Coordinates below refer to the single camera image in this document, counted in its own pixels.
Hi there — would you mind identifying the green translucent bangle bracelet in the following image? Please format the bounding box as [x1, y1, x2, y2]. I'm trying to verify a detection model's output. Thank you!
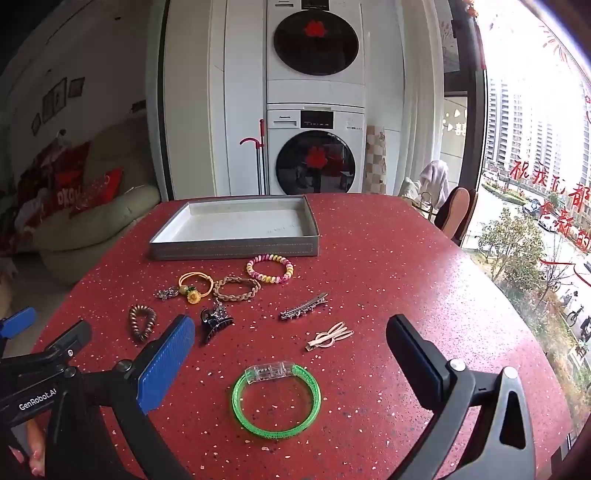
[231, 363, 321, 437]

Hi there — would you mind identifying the person's left hand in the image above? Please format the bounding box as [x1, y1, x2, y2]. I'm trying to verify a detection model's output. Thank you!
[9, 418, 48, 478]

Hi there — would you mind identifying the black claw hair clip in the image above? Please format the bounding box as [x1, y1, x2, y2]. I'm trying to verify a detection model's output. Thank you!
[199, 300, 234, 346]

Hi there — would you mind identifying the red handled mop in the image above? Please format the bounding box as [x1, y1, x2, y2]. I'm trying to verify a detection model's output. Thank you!
[239, 119, 269, 195]

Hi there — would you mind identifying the white cabinet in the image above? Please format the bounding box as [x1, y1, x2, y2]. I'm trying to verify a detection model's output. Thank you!
[164, 0, 269, 200]

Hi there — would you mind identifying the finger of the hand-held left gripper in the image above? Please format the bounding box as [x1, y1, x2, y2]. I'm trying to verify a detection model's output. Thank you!
[34, 320, 93, 366]
[0, 307, 38, 341]

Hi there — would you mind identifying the white curtain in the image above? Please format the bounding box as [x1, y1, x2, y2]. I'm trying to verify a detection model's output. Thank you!
[402, 0, 444, 195]

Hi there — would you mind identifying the grey shallow tray box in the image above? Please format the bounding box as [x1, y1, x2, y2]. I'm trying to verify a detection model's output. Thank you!
[148, 195, 321, 261]

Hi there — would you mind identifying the white tumble dryer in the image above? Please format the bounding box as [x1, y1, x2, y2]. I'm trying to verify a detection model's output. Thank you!
[267, 0, 365, 104]

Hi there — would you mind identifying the brown braided hair tie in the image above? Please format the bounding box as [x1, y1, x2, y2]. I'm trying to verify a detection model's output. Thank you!
[213, 275, 262, 303]

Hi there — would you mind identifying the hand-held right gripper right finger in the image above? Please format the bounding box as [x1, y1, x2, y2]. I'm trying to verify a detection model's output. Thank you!
[386, 315, 539, 480]

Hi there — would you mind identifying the red printed blanket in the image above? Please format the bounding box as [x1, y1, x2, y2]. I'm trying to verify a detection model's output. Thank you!
[0, 141, 90, 257]

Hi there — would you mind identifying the rose gold hair clip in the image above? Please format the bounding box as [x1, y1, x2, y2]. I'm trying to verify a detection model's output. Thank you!
[305, 322, 354, 352]

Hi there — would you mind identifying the brown spiral hair tie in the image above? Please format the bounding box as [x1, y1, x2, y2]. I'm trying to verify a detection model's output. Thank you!
[128, 305, 158, 344]

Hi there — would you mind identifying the beige sofa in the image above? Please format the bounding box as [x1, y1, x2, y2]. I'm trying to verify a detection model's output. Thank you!
[32, 124, 162, 287]

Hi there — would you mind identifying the white washing machine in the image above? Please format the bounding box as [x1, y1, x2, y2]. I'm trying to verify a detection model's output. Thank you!
[267, 104, 365, 195]

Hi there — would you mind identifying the red window sticker lettering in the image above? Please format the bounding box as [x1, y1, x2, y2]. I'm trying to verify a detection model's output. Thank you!
[510, 159, 591, 252]

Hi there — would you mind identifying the pale towel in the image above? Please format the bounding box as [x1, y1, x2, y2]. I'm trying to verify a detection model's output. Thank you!
[418, 160, 450, 204]

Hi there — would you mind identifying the yellow hair tie with charms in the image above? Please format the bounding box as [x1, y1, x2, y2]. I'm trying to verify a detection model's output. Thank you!
[156, 271, 215, 304]

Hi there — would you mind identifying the red embroidered cushion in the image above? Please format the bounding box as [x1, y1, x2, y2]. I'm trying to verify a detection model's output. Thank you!
[69, 167, 125, 217]

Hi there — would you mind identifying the pink yellow spiral hair tie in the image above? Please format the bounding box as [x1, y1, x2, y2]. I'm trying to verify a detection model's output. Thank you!
[246, 254, 295, 282]

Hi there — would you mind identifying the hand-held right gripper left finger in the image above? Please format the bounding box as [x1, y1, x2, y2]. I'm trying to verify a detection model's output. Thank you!
[46, 315, 197, 480]

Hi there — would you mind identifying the beige cloth bundle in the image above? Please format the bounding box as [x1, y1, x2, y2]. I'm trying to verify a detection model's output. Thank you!
[399, 176, 423, 204]

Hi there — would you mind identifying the checkered board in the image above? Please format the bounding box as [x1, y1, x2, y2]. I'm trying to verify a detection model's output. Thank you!
[365, 127, 387, 195]

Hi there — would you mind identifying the brown chair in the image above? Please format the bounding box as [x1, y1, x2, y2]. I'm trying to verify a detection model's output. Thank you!
[434, 186, 478, 245]

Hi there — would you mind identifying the silver alligator hair clip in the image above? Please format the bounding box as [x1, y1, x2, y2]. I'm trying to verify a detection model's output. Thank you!
[279, 292, 329, 320]

